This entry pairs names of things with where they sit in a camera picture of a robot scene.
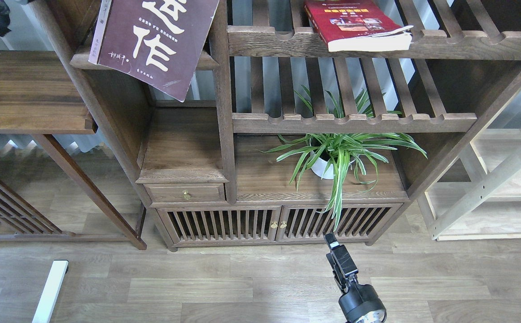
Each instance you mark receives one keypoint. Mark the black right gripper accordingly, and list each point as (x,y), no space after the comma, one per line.
(359,302)

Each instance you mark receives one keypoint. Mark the red paperback book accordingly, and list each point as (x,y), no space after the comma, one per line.
(356,25)

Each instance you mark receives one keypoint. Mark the dark brown book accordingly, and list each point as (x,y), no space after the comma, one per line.
(156,41)

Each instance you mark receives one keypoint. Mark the light wooden shelf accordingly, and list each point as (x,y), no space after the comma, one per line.
(488,205)

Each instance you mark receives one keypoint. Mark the white plant pot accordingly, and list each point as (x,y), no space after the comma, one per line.
(320,168)

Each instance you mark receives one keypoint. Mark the green spider plant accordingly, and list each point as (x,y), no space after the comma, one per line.
(339,152)

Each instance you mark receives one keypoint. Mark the dark wooden bookshelf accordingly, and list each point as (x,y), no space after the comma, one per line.
(272,75)

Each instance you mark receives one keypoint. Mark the brass drawer knob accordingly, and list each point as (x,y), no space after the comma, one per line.
(186,195)

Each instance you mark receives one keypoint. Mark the white stand leg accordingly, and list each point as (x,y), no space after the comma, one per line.
(51,290)

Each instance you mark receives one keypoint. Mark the dark wooden side table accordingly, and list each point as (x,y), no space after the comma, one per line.
(38,98)

